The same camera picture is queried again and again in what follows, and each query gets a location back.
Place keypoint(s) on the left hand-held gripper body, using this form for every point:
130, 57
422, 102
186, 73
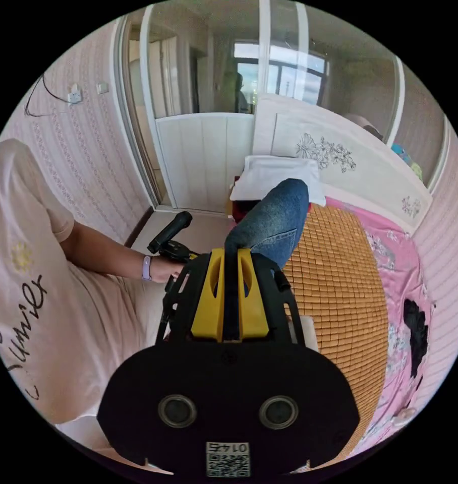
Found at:
174, 251

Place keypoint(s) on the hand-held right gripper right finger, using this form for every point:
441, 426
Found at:
251, 306

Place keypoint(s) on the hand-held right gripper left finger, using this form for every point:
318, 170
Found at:
208, 302

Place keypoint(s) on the blue jeans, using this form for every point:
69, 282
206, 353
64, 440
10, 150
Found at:
278, 215

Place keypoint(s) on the person's left forearm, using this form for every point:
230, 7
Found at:
104, 251

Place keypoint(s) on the person's left hand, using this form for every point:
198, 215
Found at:
162, 270

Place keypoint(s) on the bed with woven mat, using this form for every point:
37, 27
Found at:
338, 280

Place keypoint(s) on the white pillow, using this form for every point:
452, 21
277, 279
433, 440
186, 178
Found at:
274, 176

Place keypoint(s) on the person's body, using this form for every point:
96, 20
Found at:
43, 283

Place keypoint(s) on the black garment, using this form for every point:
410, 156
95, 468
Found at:
416, 332

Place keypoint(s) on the window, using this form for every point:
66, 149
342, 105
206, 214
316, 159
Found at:
280, 73

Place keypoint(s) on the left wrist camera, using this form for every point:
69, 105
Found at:
175, 225

